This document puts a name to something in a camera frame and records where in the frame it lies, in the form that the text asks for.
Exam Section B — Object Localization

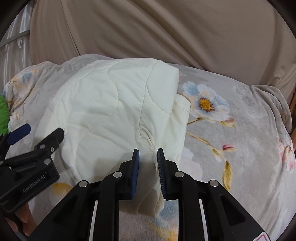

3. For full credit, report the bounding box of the person's left hand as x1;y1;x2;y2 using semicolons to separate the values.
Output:
16;203;36;237

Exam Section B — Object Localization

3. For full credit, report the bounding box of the green cloth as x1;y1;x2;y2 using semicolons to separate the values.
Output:
0;95;10;135

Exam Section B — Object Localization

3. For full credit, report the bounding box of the grey floral fleece blanket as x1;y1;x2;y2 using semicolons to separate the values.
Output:
2;54;295;240

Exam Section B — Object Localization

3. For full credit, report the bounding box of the beige draped sheet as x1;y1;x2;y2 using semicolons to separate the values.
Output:
30;1;295;95

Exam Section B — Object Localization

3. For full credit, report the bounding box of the grey metal rail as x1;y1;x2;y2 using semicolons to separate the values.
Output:
0;30;30;48

